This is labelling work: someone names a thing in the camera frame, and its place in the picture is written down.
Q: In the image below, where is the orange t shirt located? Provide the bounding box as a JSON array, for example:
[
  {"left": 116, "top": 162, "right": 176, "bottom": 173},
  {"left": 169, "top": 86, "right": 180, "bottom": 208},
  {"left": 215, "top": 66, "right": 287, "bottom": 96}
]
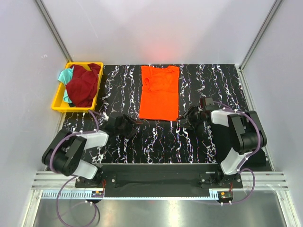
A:
[{"left": 139, "top": 66, "right": 179, "bottom": 121}]

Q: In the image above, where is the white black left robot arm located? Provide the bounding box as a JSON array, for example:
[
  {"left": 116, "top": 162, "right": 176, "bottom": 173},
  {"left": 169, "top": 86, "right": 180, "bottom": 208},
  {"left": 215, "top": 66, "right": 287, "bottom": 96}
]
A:
[{"left": 41, "top": 114, "right": 139, "bottom": 180}]

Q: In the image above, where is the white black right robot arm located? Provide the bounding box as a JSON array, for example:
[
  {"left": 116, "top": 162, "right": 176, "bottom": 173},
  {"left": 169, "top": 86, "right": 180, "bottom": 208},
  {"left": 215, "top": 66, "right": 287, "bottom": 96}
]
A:
[{"left": 177, "top": 101, "right": 267, "bottom": 178}]

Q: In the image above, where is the black marble pattern mat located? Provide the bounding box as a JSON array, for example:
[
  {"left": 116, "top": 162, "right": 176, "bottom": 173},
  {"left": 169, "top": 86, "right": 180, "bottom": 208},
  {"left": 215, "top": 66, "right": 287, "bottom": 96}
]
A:
[{"left": 62, "top": 64, "right": 248, "bottom": 164}]

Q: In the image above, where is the black folded t shirt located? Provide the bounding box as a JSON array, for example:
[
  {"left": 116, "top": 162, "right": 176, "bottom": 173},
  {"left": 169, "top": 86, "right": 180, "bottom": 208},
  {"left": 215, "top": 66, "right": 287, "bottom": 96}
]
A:
[{"left": 206, "top": 117, "right": 267, "bottom": 168}]

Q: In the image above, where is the dark red t shirt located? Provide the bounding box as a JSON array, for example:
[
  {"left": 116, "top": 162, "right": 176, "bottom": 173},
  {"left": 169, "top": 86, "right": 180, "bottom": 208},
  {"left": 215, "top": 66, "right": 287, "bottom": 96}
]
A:
[{"left": 66, "top": 63, "right": 101, "bottom": 108}]

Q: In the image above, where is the yellow plastic bin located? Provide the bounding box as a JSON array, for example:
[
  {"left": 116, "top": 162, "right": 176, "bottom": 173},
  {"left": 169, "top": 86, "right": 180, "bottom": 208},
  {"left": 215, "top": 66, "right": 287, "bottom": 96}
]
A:
[{"left": 52, "top": 62, "right": 104, "bottom": 113}]

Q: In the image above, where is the teal t shirt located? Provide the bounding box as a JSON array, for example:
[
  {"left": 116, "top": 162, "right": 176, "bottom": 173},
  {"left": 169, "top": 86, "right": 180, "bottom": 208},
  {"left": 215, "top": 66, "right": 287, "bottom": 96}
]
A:
[{"left": 58, "top": 68, "right": 73, "bottom": 104}]

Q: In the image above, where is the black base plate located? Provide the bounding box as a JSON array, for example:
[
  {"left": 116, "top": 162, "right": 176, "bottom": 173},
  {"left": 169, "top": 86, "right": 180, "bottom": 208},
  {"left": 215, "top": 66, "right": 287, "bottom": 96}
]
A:
[{"left": 46, "top": 163, "right": 273, "bottom": 198}]

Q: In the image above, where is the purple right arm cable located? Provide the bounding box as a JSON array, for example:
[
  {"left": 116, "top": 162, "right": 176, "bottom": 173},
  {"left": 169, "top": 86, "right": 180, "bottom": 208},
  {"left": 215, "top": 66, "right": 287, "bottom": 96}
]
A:
[{"left": 194, "top": 101, "right": 262, "bottom": 206}]

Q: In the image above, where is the slotted cable duct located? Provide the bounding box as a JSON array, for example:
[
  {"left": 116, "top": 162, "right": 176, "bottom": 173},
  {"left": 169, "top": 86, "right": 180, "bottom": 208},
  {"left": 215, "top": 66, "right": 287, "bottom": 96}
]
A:
[{"left": 42, "top": 190, "right": 219, "bottom": 201}]

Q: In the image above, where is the aluminium frame post left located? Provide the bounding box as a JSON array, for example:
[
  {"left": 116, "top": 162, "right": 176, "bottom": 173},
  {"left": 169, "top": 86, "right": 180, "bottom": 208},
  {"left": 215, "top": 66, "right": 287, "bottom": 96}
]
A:
[{"left": 34, "top": 0, "right": 73, "bottom": 62}]

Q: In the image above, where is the aluminium frame post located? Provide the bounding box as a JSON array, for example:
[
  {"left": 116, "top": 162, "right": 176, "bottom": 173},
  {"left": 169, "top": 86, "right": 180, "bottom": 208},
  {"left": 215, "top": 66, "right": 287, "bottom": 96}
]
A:
[
  {"left": 34, "top": 0, "right": 73, "bottom": 62},
  {"left": 239, "top": 0, "right": 284, "bottom": 71}
]

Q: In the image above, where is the aluminium frame post right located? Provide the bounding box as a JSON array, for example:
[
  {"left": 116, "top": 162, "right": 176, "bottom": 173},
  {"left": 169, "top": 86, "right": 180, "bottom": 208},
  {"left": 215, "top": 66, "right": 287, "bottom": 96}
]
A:
[{"left": 239, "top": 0, "right": 284, "bottom": 71}]

